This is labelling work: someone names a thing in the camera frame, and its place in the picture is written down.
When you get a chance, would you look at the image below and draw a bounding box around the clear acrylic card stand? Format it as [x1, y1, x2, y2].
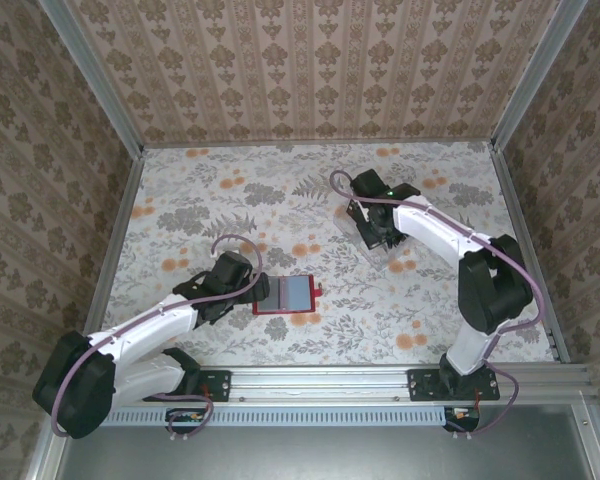
[331, 199, 407, 274]

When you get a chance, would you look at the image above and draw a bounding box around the red leather card holder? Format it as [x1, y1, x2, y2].
[252, 273, 325, 316]

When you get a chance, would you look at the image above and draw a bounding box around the black controller board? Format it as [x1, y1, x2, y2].
[164, 407, 214, 436]
[442, 405, 482, 434]

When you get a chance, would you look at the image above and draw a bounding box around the grey metal sheet panel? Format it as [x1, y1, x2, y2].
[59, 424, 589, 480]

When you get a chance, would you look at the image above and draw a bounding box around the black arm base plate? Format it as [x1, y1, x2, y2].
[143, 368, 231, 403]
[407, 368, 501, 403]

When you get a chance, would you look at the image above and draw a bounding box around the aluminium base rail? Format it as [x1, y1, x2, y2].
[52, 364, 594, 401]

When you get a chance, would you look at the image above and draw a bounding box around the aluminium table side rail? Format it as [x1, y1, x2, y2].
[82, 147, 147, 335]
[488, 144, 572, 365]

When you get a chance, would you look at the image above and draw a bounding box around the slotted light blue cable duct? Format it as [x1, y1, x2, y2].
[99, 405, 449, 427]

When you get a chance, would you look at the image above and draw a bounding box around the aluminium corner post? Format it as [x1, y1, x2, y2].
[488, 0, 586, 154]
[37, 0, 147, 160]

